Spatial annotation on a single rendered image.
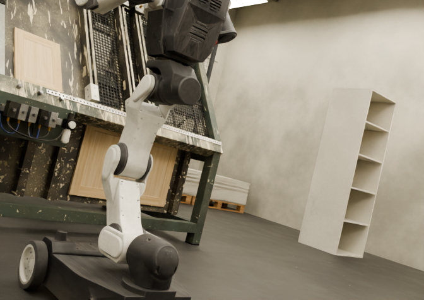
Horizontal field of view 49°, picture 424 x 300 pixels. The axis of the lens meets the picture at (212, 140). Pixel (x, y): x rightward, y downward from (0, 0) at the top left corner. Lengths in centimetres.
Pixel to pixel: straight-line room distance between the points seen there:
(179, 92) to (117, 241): 62
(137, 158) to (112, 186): 16
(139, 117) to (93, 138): 150
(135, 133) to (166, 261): 57
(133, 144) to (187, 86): 37
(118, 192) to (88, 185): 150
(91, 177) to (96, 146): 23
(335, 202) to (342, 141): 76
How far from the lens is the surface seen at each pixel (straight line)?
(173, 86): 185
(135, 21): 403
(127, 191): 204
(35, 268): 206
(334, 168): 605
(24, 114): 284
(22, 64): 312
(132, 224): 200
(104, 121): 323
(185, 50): 191
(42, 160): 334
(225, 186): 812
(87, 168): 349
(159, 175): 389
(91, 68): 339
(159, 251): 175
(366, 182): 647
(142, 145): 204
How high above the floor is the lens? 67
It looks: 3 degrees up
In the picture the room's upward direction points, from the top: 14 degrees clockwise
